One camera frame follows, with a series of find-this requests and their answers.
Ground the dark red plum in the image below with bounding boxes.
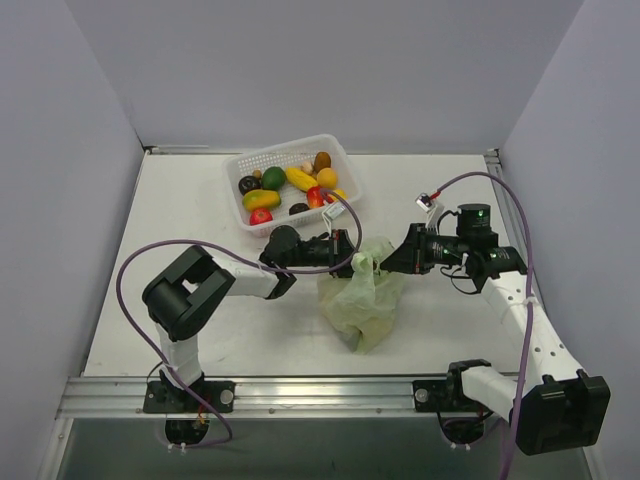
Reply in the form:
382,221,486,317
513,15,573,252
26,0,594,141
288,202,310,216

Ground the light green plastic bag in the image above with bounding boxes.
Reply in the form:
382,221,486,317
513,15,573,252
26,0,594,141
317,236,405,354

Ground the yellow starfruit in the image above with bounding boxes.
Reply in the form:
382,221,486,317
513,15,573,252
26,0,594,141
285,167,318,192

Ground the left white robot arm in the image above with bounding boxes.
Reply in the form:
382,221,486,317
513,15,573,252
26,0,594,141
142,225,357,411

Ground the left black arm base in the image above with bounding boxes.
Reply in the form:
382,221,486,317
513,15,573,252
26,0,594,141
142,374,236,414

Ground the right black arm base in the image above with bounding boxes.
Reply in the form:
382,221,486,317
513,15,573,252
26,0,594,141
412,359,492,416

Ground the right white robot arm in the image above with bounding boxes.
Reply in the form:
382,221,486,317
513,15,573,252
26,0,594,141
381,203,611,456

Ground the red peach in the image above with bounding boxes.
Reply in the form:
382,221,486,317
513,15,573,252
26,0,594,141
306,186,327,209

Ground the small yellow lemon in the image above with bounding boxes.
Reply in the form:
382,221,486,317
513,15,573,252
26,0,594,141
328,189,348,203

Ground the orange fruit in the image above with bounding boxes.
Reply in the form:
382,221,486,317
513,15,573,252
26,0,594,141
316,167,338,189

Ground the red apple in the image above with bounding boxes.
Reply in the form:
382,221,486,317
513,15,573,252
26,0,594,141
249,208,273,226

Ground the white perforated plastic basket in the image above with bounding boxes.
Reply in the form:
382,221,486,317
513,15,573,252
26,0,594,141
223,134,363,237

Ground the green yellow mango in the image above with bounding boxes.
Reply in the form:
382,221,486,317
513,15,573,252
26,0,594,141
242,189,281,212

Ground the small beige mushroom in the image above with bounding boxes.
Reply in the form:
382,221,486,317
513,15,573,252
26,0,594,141
301,161,314,175

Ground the green lime fruit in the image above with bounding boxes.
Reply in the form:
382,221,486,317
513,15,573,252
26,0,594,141
261,166,286,191

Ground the brown kiwi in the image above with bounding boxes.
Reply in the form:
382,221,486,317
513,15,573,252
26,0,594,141
313,151,332,172

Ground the dark mangosteen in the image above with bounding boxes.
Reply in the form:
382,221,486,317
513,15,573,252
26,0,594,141
238,175,261,195

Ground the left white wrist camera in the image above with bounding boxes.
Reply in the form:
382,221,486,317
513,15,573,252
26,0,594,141
322,201,346,222

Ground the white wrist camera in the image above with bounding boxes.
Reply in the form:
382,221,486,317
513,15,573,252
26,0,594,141
416,191,444,231
322,201,346,222

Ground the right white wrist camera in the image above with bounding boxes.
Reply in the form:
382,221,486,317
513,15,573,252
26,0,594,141
416,191,444,231

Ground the aluminium table edge rail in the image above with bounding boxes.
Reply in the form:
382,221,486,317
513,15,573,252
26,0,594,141
54,372,594,421

